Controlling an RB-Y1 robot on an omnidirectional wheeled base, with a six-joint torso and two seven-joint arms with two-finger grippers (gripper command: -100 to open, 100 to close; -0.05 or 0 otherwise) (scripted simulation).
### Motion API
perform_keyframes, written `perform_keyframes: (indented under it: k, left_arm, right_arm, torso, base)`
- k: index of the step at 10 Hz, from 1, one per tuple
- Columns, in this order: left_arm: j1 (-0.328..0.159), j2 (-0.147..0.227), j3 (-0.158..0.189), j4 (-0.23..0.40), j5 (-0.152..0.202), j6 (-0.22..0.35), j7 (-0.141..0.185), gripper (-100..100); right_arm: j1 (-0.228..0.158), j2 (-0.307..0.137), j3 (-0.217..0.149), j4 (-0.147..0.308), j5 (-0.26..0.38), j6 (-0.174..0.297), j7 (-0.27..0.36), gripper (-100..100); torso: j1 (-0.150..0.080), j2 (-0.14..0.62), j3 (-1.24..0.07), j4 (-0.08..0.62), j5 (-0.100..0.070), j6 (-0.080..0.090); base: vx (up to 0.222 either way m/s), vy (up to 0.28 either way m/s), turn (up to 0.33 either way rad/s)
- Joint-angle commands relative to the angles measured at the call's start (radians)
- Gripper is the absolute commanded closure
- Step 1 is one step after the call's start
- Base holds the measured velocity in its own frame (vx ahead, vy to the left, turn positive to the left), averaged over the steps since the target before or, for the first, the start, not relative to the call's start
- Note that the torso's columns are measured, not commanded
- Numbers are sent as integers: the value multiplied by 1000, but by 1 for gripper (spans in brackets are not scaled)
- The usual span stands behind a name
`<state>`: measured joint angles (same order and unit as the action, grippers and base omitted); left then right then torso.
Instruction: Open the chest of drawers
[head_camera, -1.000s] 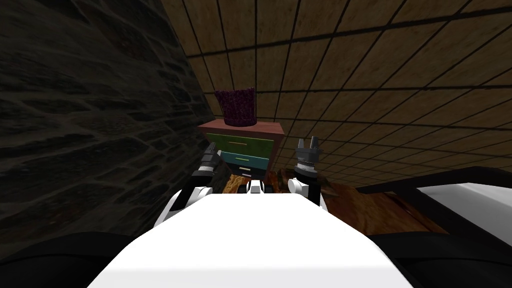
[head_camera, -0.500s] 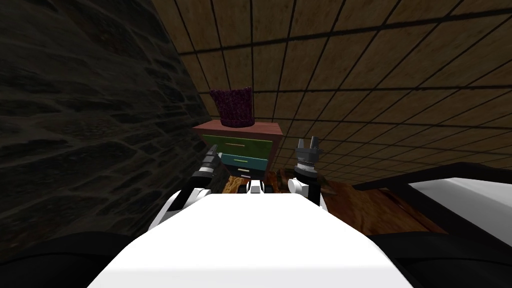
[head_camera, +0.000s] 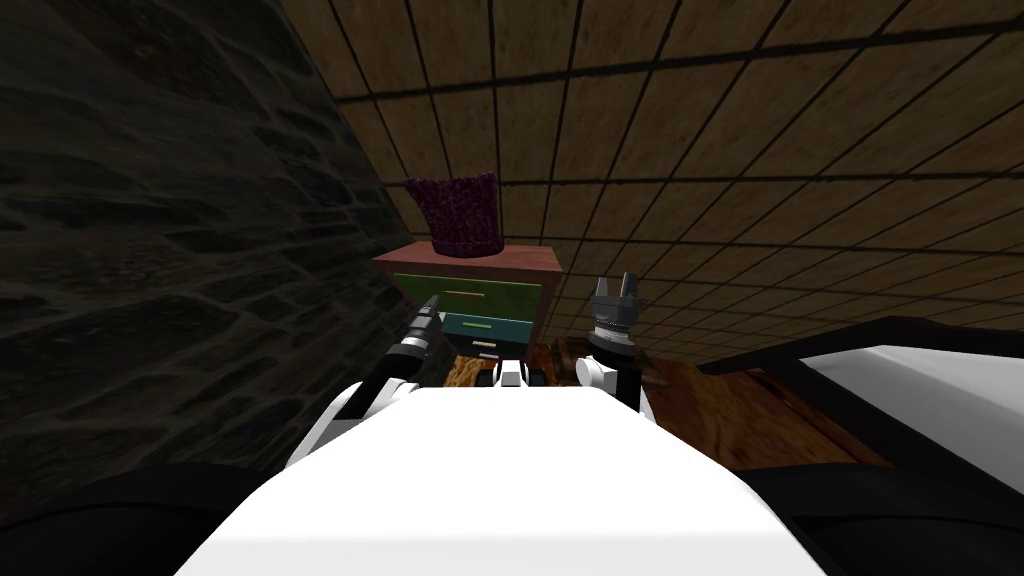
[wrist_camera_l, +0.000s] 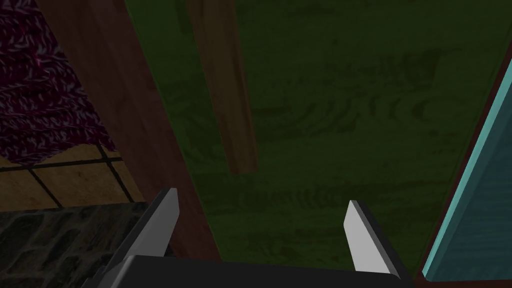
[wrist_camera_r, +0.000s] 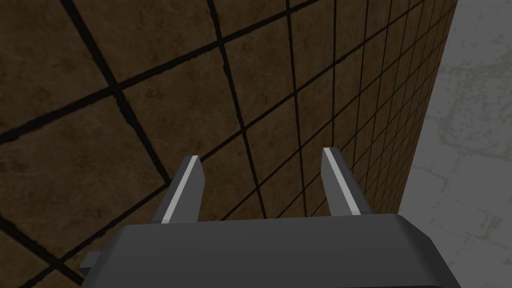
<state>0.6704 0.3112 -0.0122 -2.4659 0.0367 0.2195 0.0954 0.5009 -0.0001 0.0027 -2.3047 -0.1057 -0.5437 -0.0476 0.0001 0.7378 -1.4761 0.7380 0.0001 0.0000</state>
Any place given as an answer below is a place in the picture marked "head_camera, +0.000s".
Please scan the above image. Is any white bed with black frame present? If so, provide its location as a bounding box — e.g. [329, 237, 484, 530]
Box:
[695, 315, 1024, 497]

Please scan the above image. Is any teal drawer front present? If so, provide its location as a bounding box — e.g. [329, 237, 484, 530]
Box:
[439, 311, 536, 346]

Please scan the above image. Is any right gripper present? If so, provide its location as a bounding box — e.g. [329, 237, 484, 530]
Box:
[589, 271, 649, 328]

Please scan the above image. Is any brown wooden drawer cabinet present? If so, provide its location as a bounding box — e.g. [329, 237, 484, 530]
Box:
[371, 239, 565, 369]

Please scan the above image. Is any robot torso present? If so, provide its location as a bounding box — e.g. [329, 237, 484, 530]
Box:
[171, 359, 833, 576]

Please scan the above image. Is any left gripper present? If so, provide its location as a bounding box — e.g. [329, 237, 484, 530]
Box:
[407, 293, 442, 341]

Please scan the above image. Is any purple woven basket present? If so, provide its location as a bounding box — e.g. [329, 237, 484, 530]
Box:
[403, 171, 506, 259]

